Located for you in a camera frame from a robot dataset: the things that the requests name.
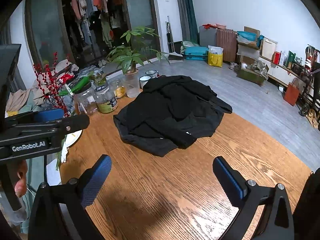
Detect clear glass vase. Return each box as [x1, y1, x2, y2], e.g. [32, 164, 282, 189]
[123, 74, 141, 98]

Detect green label glass jar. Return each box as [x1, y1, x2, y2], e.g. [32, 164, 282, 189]
[95, 84, 119, 114]

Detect red berry branches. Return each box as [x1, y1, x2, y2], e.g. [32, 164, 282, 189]
[33, 52, 72, 118]

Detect potted money tree plant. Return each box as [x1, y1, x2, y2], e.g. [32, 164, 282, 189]
[106, 26, 171, 76]

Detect orange paper bag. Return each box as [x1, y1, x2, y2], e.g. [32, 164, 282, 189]
[283, 78, 300, 107]

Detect small jar with yellow contents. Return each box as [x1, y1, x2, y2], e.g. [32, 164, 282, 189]
[110, 79, 127, 99]

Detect person's left hand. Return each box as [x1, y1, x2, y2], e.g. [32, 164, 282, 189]
[14, 159, 28, 197]

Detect white wood-framed board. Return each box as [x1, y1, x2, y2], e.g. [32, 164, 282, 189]
[261, 37, 278, 61]

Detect green gift bag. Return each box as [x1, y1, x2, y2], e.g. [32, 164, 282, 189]
[286, 51, 296, 70]

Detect dustpan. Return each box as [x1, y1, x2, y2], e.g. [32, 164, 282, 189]
[168, 51, 184, 61]

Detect black knit sweater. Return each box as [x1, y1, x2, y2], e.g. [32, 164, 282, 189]
[113, 97, 225, 157]

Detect grey suitcase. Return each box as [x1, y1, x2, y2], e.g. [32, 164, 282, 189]
[199, 26, 218, 47]

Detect green curtain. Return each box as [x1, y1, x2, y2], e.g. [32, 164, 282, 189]
[174, 0, 198, 45]

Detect white low cabinet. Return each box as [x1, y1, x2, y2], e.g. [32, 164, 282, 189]
[259, 55, 308, 86]

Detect dark grey garment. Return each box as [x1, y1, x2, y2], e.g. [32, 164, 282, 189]
[142, 75, 233, 120]

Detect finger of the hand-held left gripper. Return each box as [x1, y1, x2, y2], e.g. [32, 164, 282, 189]
[5, 109, 65, 130]
[5, 115, 90, 143]

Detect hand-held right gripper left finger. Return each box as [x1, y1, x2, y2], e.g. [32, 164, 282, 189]
[26, 154, 112, 240]

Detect white plate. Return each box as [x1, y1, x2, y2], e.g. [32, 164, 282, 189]
[64, 129, 83, 147]

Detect green crate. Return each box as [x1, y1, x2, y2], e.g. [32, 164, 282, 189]
[237, 64, 267, 86]

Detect clear glass jar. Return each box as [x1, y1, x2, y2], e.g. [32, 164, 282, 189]
[74, 81, 98, 117]

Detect brown paper bags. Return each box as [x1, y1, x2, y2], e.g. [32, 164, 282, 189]
[307, 108, 320, 130]

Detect yellow shopping bag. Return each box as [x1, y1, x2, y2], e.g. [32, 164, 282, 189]
[207, 45, 224, 68]

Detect black cart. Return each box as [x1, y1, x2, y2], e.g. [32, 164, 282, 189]
[298, 44, 320, 117]

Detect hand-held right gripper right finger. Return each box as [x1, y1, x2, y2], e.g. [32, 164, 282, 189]
[212, 156, 295, 240]

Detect white tissue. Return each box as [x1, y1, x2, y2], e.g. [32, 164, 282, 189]
[56, 140, 70, 170]

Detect stack of cardboard boxes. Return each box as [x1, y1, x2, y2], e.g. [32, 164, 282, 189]
[236, 26, 261, 66]

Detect row of hanging clothes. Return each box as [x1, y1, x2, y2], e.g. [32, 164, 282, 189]
[69, 0, 125, 53]

